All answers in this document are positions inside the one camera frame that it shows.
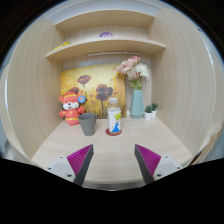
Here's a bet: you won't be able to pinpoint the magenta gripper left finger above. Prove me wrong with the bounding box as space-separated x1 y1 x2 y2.
45 144 94 186

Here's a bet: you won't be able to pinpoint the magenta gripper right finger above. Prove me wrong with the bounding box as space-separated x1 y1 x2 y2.
134 144 182 184

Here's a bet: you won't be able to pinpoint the clear plastic water bottle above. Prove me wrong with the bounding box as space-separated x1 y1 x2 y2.
107 98 122 135

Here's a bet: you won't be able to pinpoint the grey mug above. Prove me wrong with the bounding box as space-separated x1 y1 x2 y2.
78 113 97 136

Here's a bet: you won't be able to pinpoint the red round coaster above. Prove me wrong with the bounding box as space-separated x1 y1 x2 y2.
105 128 122 136

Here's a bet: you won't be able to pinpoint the small potted succulent white pot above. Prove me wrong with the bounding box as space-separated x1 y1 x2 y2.
144 105 152 120

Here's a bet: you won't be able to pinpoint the light blue vase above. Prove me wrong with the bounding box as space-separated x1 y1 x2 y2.
130 90 144 119

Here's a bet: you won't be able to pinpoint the red plush tiger toy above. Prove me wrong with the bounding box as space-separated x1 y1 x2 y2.
59 91 86 126

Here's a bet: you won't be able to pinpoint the yellow poppy flower painting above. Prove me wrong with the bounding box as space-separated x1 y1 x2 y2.
61 64 126 118

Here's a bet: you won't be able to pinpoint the wooden shelf unit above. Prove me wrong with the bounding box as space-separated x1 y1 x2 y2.
0 8 224 166

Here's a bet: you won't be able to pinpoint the pink white artificial flowers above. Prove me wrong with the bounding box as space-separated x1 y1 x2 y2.
116 56 151 90

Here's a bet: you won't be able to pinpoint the white light bar under shelf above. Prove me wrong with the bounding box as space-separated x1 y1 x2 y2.
88 51 141 57

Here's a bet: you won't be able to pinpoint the yellow object on shelf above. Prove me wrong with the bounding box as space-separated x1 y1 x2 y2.
53 41 71 50

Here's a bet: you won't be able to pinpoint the purple object on shelf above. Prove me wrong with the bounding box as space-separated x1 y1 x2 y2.
99 32 114 38

